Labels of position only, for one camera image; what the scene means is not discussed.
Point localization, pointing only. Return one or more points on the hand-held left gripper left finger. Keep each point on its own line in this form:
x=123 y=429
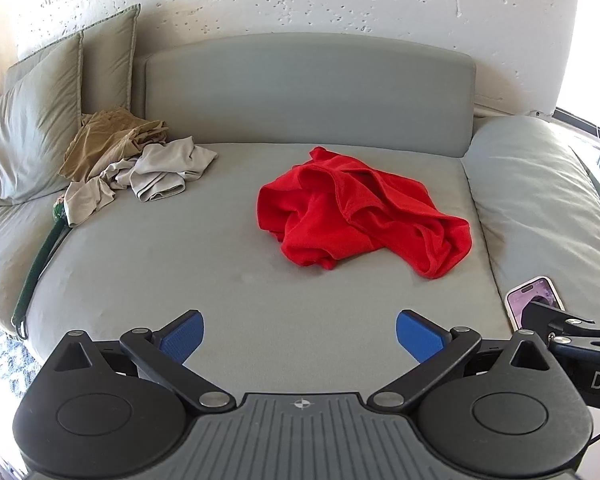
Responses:
x=182 y=336

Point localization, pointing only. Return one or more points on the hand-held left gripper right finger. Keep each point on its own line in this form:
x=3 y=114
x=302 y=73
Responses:
x=416 y=335

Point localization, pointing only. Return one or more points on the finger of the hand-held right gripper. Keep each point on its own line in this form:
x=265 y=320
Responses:
x=555 y=317

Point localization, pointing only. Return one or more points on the red shirt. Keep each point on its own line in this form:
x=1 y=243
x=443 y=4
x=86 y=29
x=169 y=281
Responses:
x=340 y=215

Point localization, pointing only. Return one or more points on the smartphone with light case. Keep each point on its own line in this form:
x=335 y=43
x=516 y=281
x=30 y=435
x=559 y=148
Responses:
x=532 y=302

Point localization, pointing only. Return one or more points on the light beige crumpled garment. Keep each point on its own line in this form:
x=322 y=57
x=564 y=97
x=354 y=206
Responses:
x=165 y=165

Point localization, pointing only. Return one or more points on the blue patterned rug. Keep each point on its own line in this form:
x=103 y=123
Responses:
x=2 y=360

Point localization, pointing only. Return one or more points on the tan crumpled garment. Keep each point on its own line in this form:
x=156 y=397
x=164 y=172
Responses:
x=100 y=145

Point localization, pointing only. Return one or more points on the large grey-green pillow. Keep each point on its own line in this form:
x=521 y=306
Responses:
x=25 y=135

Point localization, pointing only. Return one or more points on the grey backrest cushion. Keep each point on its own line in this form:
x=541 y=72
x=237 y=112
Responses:
x=305 y=90

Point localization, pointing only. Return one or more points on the bright window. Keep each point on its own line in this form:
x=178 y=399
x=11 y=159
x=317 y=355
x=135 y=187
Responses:
x=592 y=45

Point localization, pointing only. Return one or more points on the flanged grey-green pillow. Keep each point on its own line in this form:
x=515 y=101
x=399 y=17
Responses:
x=107 y=65

